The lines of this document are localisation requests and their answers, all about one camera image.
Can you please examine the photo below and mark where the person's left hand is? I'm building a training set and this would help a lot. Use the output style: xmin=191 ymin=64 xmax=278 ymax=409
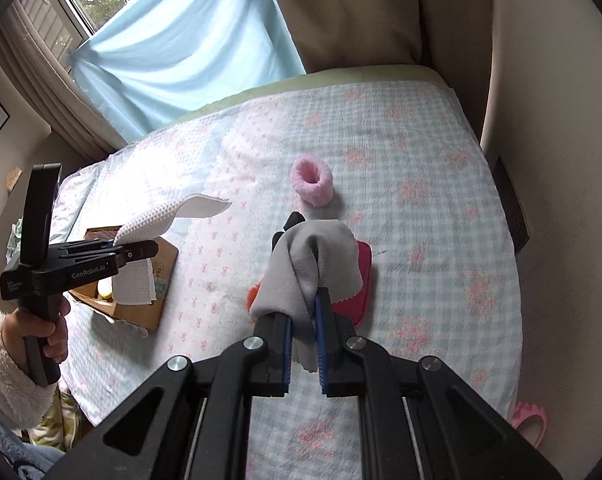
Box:
xmin=2 ymin=296 xmax=72 ymax=366

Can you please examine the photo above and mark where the grey cloth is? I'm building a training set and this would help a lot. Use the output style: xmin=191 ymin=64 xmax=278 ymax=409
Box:
xmin=249 ymin=218 xmax=360 ymax=373

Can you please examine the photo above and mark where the pale green mattress sheet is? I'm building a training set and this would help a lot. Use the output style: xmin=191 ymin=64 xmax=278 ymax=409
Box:
xmin=166 ymin=63 xmax=444 ymax=127

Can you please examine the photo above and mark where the white waffle cloth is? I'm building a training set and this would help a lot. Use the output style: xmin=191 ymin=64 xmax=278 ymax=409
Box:
xmin=112 ymin=195 xmax=233 ymax=306

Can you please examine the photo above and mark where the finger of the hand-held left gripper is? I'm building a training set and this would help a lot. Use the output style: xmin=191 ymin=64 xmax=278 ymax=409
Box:
xmin=73 ymin=239 xmax=160 ymax=267
xmin=56 ymin=240 xmax=128 ymax=257

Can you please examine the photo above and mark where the beige upholstered headboard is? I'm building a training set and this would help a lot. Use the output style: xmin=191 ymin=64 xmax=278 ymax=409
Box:
xmin=257 ymin=0 xmax=492 ymax=137

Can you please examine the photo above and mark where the light blue curtain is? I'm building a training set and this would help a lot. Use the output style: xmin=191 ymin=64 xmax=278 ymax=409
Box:
xmin=67 ymin=0 xmax=308 ymax=144

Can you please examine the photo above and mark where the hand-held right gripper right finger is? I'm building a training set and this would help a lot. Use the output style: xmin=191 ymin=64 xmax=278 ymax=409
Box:
xmin=313 ymin=287 xmax=564 ymax=480

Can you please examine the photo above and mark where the cardboard box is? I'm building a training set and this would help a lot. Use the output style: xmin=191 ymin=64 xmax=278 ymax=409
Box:
xmin=67 ymin=226 xmax=180 ymax=334

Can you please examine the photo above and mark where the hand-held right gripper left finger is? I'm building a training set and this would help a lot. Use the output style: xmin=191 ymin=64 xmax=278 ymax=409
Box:
xmin=61 ymin=310 xmax=294 ymax=480

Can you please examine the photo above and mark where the person's left forearm fuzzy sleeve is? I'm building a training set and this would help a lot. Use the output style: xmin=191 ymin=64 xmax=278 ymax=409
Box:
xmin=0 ymin=310 xmax=58 ymax=432

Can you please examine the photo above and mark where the pink plastic item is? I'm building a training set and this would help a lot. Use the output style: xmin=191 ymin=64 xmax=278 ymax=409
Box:
xmin=511 ymin=401 xmax=550 ymax=449

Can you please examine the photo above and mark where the yellow green patterned cloth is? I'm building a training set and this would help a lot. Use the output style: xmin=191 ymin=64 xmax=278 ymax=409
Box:
xmin=28 ymin=387 xmax=98 ymax=453

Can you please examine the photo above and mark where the pink fuzzy sock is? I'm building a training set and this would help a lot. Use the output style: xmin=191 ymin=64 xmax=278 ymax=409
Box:
xmin=290 ymin=156 xmax=335 ymax=207

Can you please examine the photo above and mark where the dark wall plate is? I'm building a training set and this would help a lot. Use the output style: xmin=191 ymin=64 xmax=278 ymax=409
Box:
xmin=491 ymin=155 xmax=532 ymax=254

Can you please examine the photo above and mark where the checkered floral blanket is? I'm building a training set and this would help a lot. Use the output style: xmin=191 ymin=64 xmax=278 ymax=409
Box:
xmin=48 ymin=79 xmax=525 ymax=480

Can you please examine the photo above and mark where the beige curtain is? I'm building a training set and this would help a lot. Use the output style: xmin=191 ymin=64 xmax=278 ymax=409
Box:
xmin=0 ymin=0 xmax=132 ymax=171

